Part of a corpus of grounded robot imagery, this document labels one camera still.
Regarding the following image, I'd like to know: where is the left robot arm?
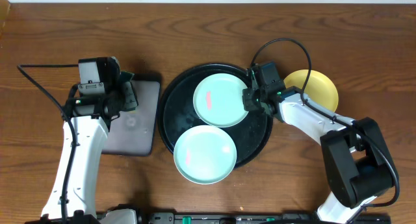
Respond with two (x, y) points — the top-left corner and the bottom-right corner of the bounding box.
(17, 56), (138, 223)

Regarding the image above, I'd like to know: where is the black rectangular sponge tray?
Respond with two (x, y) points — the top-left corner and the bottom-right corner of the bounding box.
(102, 73), (162, 156)

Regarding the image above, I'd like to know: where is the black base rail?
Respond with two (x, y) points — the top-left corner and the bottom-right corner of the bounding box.
(97, 204), (393, 224)

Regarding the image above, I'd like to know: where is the round black serving tray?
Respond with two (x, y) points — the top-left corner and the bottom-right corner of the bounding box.
(157, 63), (273, 168)

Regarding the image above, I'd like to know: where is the light blue plate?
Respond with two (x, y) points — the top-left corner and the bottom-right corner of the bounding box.
(174, 125), (237, 185)
(192, 73), (248, 128)

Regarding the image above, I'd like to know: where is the green yellow sponge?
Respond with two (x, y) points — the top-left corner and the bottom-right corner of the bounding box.
(118, 71), (135, 84)

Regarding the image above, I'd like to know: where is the yellow plate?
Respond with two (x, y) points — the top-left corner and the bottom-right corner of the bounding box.
(283, 69), (339, 112)

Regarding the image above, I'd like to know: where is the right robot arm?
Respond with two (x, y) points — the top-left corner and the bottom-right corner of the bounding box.
(242, 62), (400, 223)

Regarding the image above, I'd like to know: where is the light blue plate front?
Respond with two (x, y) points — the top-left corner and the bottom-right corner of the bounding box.
(174, 125), (237, 185)

